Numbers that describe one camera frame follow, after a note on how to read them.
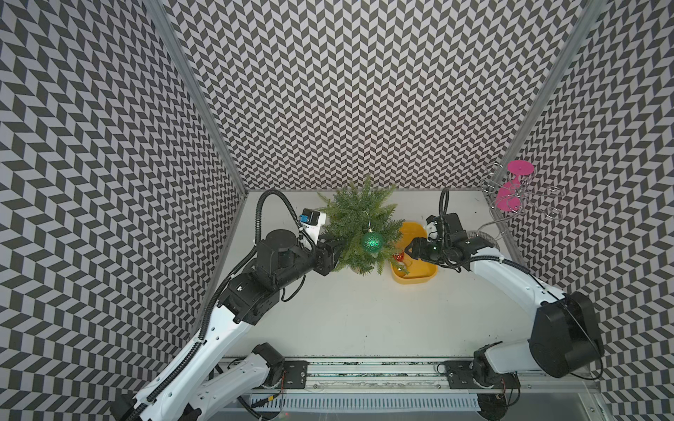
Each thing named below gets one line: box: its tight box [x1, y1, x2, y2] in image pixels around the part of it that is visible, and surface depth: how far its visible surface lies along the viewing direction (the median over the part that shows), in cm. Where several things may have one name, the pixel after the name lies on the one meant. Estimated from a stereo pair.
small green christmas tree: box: [317, 173, 409, 276], surface depth 74 cm
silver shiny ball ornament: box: [394, 261, 408, 277], surface depth 93 cm
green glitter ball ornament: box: [361, 227, 384, 254], surface depth 65 cm
